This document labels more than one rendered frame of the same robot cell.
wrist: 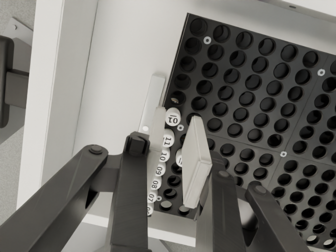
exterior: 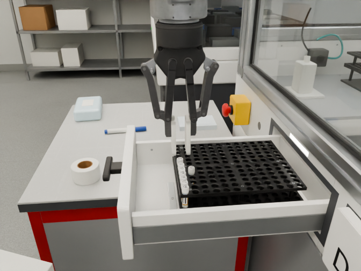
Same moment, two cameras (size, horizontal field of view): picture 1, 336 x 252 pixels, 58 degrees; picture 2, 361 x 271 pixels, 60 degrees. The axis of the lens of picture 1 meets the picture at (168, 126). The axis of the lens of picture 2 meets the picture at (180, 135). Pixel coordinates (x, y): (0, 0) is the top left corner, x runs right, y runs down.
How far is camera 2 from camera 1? 0.61 m
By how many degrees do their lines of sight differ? 84
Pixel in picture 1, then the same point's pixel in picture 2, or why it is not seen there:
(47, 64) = (130, 148)
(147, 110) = (170, 192)
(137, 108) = (165, 199)
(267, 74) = (207, 149)
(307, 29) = not seen: hidden behind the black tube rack
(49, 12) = (129, 140)
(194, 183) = (186, 117)
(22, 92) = (117, 165)
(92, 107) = (142, 204)
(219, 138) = (203, 165)
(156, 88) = (171, 185)
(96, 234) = not seen: outside the picture
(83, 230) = not seen: outside the picture
